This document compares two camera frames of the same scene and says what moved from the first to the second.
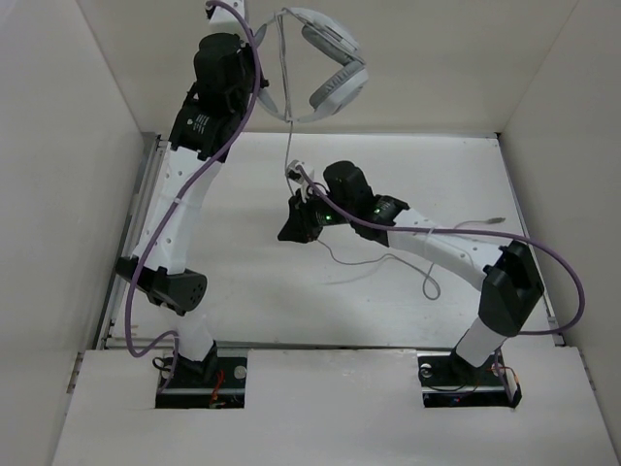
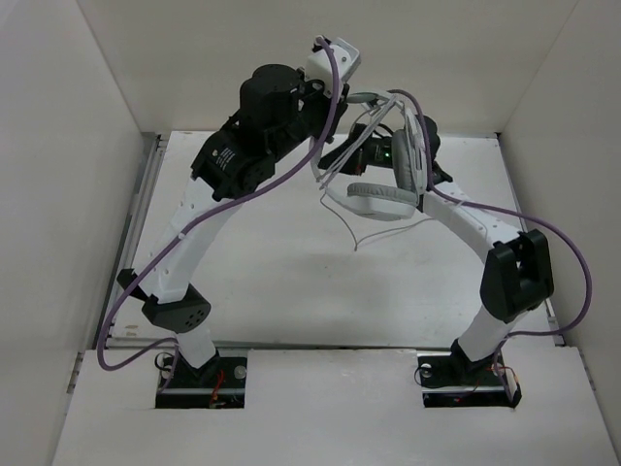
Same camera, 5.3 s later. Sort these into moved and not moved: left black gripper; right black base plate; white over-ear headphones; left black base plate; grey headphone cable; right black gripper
Moved: grey headphone cable; left black gripper; white over-ear headphones; right black gripper
Not moved: left black base plate; right black base plate
